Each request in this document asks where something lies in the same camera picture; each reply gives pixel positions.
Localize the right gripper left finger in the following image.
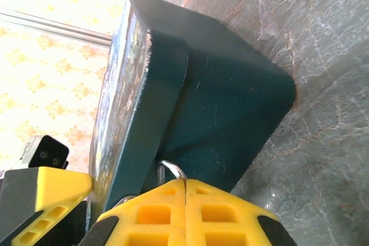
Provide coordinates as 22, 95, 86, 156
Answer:
82, 179, 187, 246

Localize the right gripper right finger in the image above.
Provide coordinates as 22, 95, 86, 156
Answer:
184, 179, 289, 246

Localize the small blue padlock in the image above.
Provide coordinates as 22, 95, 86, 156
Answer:
157, 158, 188, 185

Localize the starry night print box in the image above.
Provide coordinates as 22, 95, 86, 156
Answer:
86, 0, 298, 229

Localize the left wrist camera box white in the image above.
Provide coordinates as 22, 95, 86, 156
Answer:
17, 135, 40, 169

